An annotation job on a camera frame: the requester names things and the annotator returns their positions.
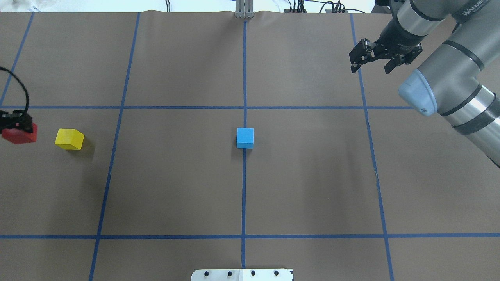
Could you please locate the red cube block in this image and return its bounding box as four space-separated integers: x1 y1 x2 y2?
1 123 38 144

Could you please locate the blue cube block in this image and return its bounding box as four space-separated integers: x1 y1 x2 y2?
236 128 255 149

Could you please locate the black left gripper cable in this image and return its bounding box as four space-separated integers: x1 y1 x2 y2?
0 67 30 116

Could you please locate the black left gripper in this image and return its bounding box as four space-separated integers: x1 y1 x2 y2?
0 110 34 134

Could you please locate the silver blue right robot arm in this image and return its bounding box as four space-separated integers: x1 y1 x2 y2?
349 0 500 165

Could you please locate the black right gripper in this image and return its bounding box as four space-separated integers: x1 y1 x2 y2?
349 37 423 74

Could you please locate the aluminium frame post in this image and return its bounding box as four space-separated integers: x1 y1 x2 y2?
234 0 255 20

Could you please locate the yellow cube block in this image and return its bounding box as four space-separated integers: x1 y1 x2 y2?
55 128 85 151

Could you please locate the white camera post with base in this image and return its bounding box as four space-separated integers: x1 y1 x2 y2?
191 268 294 281

